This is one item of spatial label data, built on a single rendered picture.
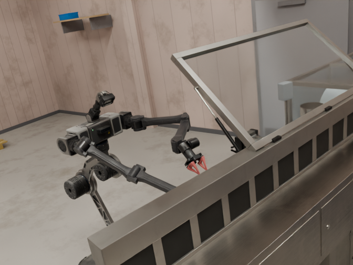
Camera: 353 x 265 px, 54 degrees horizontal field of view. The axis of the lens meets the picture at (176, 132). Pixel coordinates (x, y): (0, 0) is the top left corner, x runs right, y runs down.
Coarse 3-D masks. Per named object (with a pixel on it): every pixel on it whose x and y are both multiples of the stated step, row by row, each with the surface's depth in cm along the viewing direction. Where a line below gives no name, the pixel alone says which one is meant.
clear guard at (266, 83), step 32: (288, 32) 198; (192, 64) 152; (224, 64) 160; (256, 64) 169; (288, 64) 178; (320, 64) 189; (224, 96) 146; (256, 96) 154; (288, 96) 161; (320, 96) 170; (256, 128) 141
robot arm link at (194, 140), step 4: (172, 140) 204; (176, 140) 202; (180, 140) 203; (184, 140) 205; (188, 140) 203; (192, 140) 202; (196, 140) 203; (176, 144) 202; (192, 144) 201; (196, 144) 202; (192, 148) 202; (176, 152) 205; (180, 152) 204
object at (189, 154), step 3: (186, 150) 197; (189, 150) 197; (192, 150) 199; (183, 153) 198; (186, 153) 197; (189, 153) 196; (192, 153) 196; (186, 156) 197; (189, 156) 196; (192, 156) 195; (189, 159) 192; (192, 159) 195; (198, 159) 202; (186, 162) 195; (186, 165) 196
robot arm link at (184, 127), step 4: (184, 116) 236; (184, 120) 235; (188, 120) 235; (180, 124) 232; (184, 124) 230; (188, 124) 234; (180, 128) 224; (184, 128) 223; (188, 128) 234; (176, 132) 218; (180, 132) 217; (184, 132) 220; (176, 136) 210; (180, 136) 210; (184, 136) 219; (172, 144) 204; (172, 148) 205; (176, 148) 204
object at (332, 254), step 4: (332, 252) 158; (328, 256) 157; (332, 256) 158; (324, 260) 160; (328, 260) 158; (332, 260) 159; (320, 264) 162; (324, 264) 160; (328, 264) 159; (332, 264) 160
